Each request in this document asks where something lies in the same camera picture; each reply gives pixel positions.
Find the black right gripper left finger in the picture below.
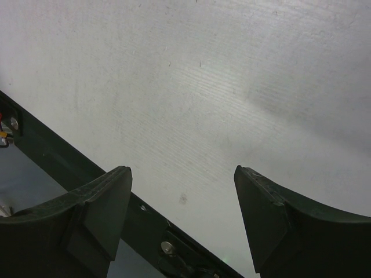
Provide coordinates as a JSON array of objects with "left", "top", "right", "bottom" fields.
[{"left": 1, "top": 166, "right": 132, "bottom": 277}]

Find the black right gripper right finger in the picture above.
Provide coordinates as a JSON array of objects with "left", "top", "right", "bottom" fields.
[{"left": 234, "top": 166, "right": 370, "bottom": 277}]

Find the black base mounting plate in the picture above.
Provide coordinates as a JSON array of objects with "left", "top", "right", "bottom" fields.
[{"left": 1, "top": 93, "right": 240, "bottom": 277}]

